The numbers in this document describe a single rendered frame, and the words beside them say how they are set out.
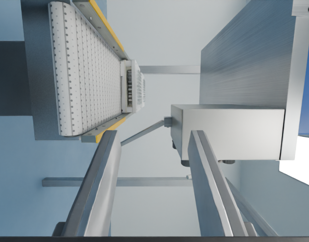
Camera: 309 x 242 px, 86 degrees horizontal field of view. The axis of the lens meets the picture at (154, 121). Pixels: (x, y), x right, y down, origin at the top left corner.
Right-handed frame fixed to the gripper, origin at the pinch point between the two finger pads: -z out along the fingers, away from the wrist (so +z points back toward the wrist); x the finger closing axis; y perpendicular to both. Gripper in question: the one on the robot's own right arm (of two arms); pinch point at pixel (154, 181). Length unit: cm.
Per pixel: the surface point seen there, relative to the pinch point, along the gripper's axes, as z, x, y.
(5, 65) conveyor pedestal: -39, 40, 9
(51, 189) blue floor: -73, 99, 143
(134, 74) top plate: -67, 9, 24
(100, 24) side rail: -41.1, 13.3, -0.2
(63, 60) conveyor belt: -27.3, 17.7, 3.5
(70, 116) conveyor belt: -21.7, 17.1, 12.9
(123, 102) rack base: -60, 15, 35
